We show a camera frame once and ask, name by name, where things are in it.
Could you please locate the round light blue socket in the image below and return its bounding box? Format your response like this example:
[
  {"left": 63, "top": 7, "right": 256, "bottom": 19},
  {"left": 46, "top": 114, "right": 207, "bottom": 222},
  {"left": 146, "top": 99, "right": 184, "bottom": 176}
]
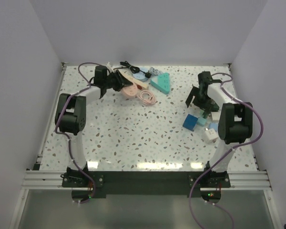
[{"left": 133, "top": 67, "right": 149, "bottom": 82}]

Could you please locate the black power cord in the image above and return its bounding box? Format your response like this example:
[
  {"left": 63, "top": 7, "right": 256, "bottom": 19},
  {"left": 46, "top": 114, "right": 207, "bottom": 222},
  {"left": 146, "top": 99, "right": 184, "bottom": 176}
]
[{"left": 119, "top": 61, "right": 152, "bottom": 79}]

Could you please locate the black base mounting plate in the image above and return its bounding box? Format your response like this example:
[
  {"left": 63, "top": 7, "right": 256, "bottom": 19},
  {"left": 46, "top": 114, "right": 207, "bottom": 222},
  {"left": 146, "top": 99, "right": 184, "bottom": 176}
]
[{"left": 61, "top": 169, "right": 231, "bottom": 199}]

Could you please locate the teal adapter plug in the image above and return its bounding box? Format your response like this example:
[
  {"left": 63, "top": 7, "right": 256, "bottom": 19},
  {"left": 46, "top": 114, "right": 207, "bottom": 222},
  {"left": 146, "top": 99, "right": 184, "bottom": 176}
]
[{"left": 197, "top": 117, "right": 207, "bottom": 126}]

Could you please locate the green adapter plug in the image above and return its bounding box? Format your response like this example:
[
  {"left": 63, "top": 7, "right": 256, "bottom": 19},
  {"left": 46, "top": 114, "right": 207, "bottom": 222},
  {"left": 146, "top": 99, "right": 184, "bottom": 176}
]
[{"left": 202, "top": 112, "right": 209, "bottom": 119}]

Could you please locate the pink cord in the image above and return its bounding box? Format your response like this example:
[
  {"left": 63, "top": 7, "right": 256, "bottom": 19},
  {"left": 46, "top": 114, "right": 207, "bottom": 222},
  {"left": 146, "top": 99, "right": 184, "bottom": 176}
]
[{"left": 138, "top": 91, "right": 158, "bottom": 105}]

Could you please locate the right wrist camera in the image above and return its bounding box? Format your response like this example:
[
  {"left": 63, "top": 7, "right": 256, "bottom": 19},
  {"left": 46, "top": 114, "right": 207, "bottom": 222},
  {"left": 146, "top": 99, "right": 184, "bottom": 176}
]
[{"left": 198, "top": 71, "right": 222, "bottom": 86}]

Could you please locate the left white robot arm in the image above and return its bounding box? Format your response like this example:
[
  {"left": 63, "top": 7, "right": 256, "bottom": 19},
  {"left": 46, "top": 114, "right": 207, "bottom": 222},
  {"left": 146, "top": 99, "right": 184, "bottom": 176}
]
[{"left": 54, "top": 65, "right": 134, "bottom": 187}]

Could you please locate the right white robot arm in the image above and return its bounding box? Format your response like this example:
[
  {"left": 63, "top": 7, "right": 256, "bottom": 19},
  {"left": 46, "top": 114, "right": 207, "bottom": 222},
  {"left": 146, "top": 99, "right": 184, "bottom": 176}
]
[{"left": 185, "top": 83, "right": 253, "bottom": 187}]

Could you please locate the beige long power strip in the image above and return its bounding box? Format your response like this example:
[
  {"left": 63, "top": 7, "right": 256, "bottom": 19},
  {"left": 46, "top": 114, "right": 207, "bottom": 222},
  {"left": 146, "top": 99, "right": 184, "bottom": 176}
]
[{"left": 119, "top": 70, "right": 149, "bottom": 90}]

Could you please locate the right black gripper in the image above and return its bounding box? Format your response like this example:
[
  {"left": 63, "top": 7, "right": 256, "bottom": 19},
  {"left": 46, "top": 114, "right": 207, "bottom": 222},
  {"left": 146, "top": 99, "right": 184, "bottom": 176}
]
[{"left": 185, "top": 86, "right": 215, "bottom": 115}]

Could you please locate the white small adapter plug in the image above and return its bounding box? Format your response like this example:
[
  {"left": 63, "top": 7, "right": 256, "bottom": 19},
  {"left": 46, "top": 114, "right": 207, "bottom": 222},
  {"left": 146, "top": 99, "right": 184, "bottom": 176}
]
[{"left": 211, "top": 112, "right": 221, "bottom": 122}]

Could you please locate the teal triangular power strip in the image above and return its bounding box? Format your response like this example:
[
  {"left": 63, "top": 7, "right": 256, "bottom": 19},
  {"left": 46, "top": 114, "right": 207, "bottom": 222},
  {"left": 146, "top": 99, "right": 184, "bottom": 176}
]
[{"left": 150, "top": 73, "right": 171, "bottom": 94}]

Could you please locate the light blue adapter plug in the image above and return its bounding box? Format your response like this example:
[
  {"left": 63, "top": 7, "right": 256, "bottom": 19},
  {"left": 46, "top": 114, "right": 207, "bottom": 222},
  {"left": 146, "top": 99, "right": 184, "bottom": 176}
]
[{"left": 208, "top": 122, "right": 218, "bottom": 132}]

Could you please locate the blue cube socket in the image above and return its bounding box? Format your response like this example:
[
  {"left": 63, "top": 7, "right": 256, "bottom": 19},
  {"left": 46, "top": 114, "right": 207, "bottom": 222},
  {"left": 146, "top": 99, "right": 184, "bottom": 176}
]
[{"left": 183, "top": 114, "right": 198, "bottom": 131}]

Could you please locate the aluminium rail frame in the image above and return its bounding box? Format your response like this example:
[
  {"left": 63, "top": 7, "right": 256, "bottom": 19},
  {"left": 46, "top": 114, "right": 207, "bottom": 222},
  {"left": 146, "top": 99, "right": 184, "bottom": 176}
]
[{"left": 22, "top": 65, "right": 271, "bottom": 190}]

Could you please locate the white cube tiger sticker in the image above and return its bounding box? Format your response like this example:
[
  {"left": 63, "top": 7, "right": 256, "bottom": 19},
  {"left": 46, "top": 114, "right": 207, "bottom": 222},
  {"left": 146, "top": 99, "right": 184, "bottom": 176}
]
[{"left": 203, "top": 128, "right": 218, "bottom": 144}]

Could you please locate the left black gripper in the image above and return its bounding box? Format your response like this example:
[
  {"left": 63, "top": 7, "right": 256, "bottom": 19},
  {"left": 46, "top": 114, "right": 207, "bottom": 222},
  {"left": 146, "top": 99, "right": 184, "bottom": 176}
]
[{"left": 103, "top": 70, "right": 132, "bottom": 92}]

